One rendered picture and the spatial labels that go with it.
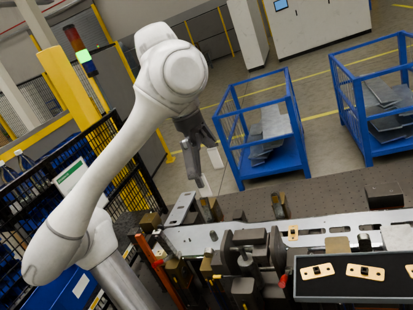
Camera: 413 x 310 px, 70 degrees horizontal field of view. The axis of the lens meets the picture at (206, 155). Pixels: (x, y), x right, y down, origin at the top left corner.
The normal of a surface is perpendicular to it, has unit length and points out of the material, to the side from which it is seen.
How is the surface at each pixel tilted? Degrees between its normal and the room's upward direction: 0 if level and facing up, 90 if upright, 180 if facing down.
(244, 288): 0
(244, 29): 90
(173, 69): 88
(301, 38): 90
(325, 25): 90
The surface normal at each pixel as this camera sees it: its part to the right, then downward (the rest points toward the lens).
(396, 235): -0.35, -0.84
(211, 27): -0.19, 0.48
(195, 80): 0.29, 0.15
